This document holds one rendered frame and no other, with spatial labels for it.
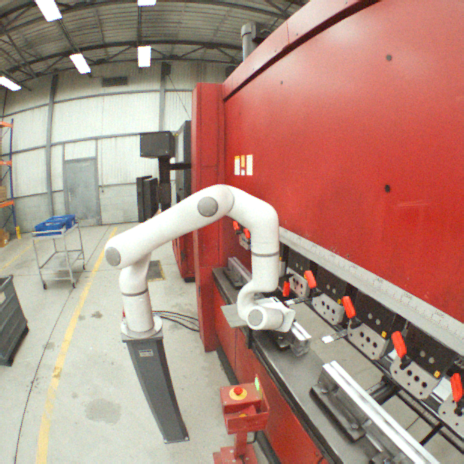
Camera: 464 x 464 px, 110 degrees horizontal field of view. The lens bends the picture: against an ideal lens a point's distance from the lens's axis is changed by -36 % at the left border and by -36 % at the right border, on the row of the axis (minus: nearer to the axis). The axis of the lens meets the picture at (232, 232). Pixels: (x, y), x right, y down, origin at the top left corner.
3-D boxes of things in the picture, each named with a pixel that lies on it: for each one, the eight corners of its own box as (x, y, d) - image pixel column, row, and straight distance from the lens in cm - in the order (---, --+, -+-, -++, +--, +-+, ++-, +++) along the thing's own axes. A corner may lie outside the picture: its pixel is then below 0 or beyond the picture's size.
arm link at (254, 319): (258, 325, 101) (279, 332, 97) (239, 324, 89) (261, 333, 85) (265, 305, 100) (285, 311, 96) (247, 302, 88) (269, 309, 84)
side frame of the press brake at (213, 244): (199, 337, 262) (191, 92, 214) (275, 322, 284) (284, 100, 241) (204, 352, 243) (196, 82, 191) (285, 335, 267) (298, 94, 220)
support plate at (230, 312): (220, 307, 123) (220, 306, 123) (269, 299, 131) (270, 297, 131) (231, 328, 109) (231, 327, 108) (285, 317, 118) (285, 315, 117)
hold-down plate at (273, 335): (254, 318, 136) (254, 313, 135) (264, 315, 138) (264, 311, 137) (279, 352, 115) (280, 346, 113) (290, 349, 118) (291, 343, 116)
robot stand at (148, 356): (163, 444, 185) (121, 340, 107) (160, 424, 194) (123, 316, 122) (190, 441, 184) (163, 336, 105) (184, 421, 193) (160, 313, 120)
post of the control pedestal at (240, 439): (233, 453, 166) (234, 411, 118) (242, 451, 166) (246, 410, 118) (235, 459, 164) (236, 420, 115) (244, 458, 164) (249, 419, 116)
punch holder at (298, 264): (285, 284, 106) (288, 246, 100) (302, 280, 111) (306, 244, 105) (303, 300, 95) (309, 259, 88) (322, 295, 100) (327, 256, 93)
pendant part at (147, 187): (148, 212, 241) (147, 175, 238) (160, 212, 239) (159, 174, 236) (138, 223, 198) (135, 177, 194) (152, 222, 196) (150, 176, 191)
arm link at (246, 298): (229, 247, 84) (233, 322, 98) (269, 256, 75) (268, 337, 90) (245, 241, 91) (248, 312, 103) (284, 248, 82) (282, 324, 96)
